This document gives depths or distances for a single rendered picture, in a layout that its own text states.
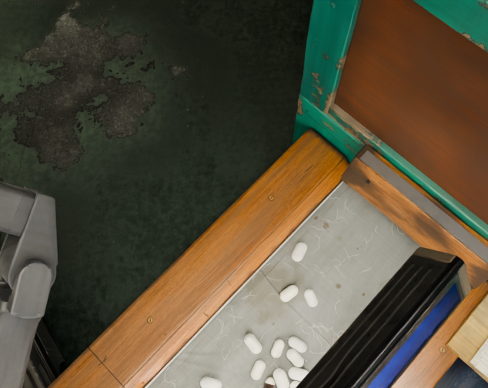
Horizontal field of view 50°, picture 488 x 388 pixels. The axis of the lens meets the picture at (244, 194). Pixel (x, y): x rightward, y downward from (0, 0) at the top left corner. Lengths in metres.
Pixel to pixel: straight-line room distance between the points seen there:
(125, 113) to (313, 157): 1.09
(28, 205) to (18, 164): 1.35
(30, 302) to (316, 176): 0.57
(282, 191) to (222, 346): 0.31
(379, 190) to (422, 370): 0.31
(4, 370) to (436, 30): 0.67
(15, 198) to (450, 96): 0.57
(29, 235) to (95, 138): 1.31
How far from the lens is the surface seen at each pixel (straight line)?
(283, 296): 0.96
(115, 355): 0.98
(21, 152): 2.05
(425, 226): 0.95
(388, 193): 0.95
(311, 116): 1.04
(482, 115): 0.75
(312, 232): 1.01
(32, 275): 0.69
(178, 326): 0.96
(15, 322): 0.73
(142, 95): 2.02
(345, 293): 1.00
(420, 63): 0.75
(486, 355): 1.01
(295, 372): 0.96
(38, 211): 0.70
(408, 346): 0.65
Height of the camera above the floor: 1.71
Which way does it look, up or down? 71 degrees down
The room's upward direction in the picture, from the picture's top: 5 degrees counter-clockwise
